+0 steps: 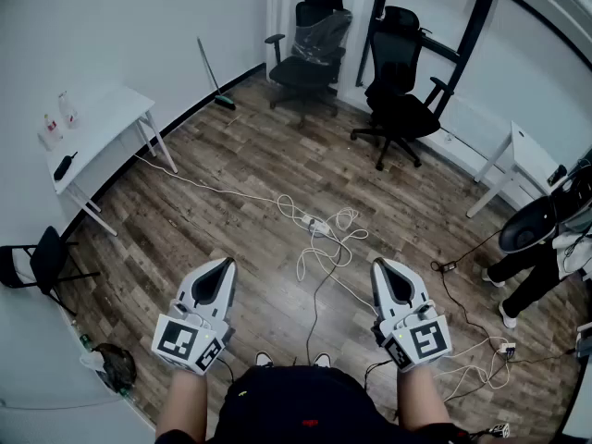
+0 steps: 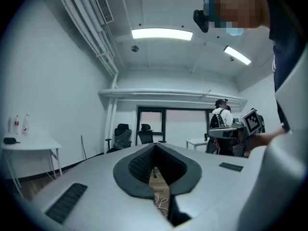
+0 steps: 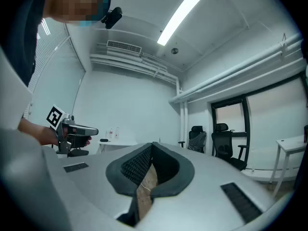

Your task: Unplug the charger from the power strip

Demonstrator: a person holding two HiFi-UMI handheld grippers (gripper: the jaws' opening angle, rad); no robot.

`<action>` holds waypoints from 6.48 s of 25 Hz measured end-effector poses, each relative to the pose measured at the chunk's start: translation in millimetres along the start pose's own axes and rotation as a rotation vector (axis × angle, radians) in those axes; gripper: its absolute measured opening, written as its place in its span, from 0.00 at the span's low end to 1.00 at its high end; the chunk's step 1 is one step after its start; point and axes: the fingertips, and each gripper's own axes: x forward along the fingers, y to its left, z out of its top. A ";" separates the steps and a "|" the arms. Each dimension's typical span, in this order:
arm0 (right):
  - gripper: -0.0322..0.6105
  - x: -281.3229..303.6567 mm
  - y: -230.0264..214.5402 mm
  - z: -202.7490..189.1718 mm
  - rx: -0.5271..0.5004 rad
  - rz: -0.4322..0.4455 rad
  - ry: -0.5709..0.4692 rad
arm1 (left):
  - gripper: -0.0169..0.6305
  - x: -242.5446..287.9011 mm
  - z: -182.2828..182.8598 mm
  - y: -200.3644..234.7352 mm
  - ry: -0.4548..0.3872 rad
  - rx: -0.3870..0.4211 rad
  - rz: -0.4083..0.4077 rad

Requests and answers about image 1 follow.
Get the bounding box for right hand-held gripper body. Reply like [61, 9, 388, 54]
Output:
[372, 302, 453, 374]

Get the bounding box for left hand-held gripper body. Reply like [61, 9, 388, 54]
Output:
[151, 299, 235, 376]

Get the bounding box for black power cable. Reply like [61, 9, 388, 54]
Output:
[304, 217, 346, 368]

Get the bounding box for person's right forearm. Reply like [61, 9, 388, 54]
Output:
[395, 365, 453, 433]

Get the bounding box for person's left forearm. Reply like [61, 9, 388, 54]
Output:
[154, 366, 209, 439]

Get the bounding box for dark brown bag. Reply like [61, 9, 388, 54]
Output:
[92, 342, 138, 395]

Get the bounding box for dark round bowl-shaped object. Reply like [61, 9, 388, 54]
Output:
[499, 196, 560, 255]

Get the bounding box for person's black clothes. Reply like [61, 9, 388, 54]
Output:
[154, 364, 471, 444]

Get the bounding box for black folding chair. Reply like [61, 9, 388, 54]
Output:
[0, 225, 102, 317]

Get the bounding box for grey device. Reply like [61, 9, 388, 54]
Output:
[574, 320, 592, 361]

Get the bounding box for small white table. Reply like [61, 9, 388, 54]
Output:
[465, 119, 569, 219]

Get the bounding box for white table with bottles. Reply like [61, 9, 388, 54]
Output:
[38, 85, 179, 238]

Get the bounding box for broom with green head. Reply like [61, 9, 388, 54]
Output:
[196, 36, 238, 112]

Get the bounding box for black mesh office chair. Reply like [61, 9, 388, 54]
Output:
[350, 6, 457, 172]

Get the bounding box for clear plastic bottle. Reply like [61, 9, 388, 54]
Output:
[57, 91, 80, 130]
[43, 114, 64, 146]

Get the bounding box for plastic-wrapped black office chair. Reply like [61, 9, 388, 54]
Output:
[264, 0, 354, 128]

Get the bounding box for white vertical pipe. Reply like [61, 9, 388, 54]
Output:
[266, 0, 294, 60]

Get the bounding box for white cables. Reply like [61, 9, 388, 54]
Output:
[134, 154, 306, 224]

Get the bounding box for black metal frame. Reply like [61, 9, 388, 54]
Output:
[354, 0, 500, 88]

